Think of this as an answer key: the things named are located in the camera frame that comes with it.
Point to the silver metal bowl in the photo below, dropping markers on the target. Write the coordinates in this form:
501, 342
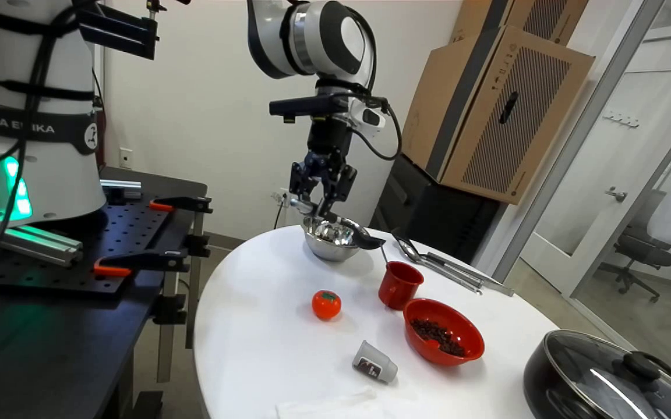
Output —
332, 238

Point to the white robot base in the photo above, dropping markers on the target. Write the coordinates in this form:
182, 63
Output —
49, 121

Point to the orange black clamp right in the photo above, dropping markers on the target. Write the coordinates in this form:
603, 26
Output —
186, 204

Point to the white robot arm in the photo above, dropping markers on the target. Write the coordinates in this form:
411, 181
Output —
334, 46

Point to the grey small pouch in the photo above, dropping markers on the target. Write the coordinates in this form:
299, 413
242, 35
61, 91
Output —
373, 363

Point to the aluminium rail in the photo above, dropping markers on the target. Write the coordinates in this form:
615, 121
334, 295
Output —
45, 245

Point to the black office chair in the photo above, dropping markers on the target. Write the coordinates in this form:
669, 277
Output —
638, 248

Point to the orange black clamp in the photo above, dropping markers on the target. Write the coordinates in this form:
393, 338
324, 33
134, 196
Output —
186, 204
123, 267

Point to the black silver-handled spoon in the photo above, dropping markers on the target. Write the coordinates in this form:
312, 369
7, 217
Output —
309, 209

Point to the black storage case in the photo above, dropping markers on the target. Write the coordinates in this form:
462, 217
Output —
425, 210

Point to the red bowl with beans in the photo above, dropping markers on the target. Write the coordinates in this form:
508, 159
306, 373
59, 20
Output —
438, 334

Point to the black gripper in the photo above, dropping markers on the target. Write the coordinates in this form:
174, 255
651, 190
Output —
326, 150

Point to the black perforated breadboard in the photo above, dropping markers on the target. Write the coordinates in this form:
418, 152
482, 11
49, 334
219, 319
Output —
94, 255

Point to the white round table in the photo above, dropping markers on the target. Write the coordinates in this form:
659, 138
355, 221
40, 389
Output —
264, 355

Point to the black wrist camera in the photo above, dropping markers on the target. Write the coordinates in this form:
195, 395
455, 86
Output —
347, 108

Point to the black pot with glass lid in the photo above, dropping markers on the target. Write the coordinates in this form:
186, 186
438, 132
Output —
573, 375

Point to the orange black clamp left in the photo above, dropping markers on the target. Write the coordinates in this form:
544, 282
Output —
123, 267

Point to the orange toy tomato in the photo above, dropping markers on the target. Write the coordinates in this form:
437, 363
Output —
324, 306

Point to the cardboard box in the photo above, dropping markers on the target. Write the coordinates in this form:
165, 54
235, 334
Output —
492, 100

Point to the red cup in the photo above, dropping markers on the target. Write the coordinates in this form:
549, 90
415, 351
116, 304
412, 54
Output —
398, 285

